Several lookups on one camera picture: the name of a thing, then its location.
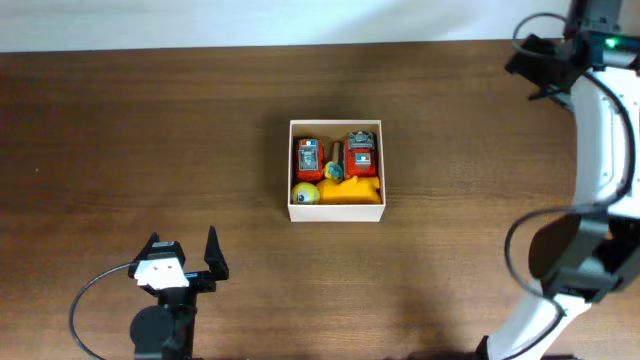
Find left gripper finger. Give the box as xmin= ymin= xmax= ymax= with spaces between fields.
xmin=204 ymin=225 xmax=228 ymax=273
xmin=133 ymin=232 xmax=159 ymax=263

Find yellow grey toy ball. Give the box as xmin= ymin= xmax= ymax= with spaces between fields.
xmin=291 ymin=182 xmax=320 ymax=205

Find red fire truck toy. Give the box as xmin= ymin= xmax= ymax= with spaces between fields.
xmin=295 ymin=138 xmax=324 ymax=183

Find yellow wooden rattle drum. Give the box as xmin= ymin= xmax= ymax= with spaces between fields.
xmin=323 ymin=142 xmax=344 ymax=182

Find orange rubber animal toy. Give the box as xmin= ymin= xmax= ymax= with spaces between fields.
xmin=316 ymin=176 xmax=382 ymax=205

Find red fire truck with ladder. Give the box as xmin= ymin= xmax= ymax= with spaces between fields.
xmin=343 ymin=131 xmax=377 ymax=179

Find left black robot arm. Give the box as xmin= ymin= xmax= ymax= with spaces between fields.
xmin=128 ymin=226 xmax=229 ymax=360

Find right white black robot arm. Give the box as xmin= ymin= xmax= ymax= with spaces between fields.
xmin=474 ymin=0 xmax=639 ymax=359

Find pink cardboard box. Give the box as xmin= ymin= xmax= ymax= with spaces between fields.
xmin=287 ymin=119 xmax=387 ymax=222

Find right black cable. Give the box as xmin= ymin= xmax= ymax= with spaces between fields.
xmin=492 ymin=12 xmax=639 ymax=360

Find black cable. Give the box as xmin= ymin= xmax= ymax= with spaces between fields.
xmin=68 ymin=262 xmax=139 ymax=360
xmin=492 ymin=12 xmax=639 ymax=360

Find left black cable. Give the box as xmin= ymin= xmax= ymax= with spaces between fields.
xmin=68 ymin=262 xmax=139 ymax=360

